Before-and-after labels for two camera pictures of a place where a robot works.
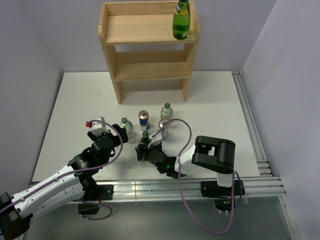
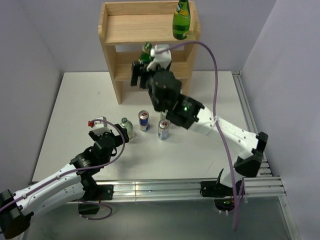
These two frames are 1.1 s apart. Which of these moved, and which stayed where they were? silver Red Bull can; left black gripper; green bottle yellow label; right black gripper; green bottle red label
Moved: green bottle red label; right black gripper
Stayed: green bottle yellow label; left black gripper; silver Red Bull can
